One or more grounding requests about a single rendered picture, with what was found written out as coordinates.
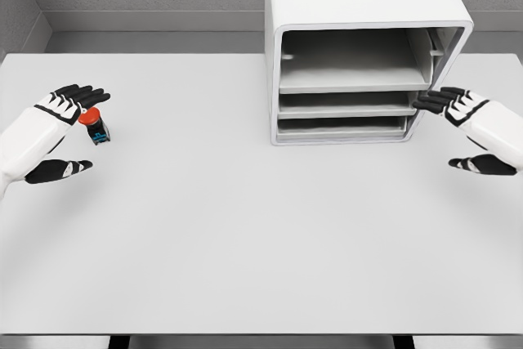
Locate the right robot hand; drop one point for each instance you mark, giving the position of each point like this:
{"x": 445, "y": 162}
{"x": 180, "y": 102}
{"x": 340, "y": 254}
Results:
{"x": 496, "y": 130}

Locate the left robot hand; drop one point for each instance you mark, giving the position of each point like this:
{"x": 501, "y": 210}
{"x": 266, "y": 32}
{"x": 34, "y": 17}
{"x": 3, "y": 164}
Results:
{"x": 30, "y": 136}

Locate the red-capped black load switch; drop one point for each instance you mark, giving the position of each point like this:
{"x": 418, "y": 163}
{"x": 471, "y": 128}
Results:
{"x": 95, "y": 125}

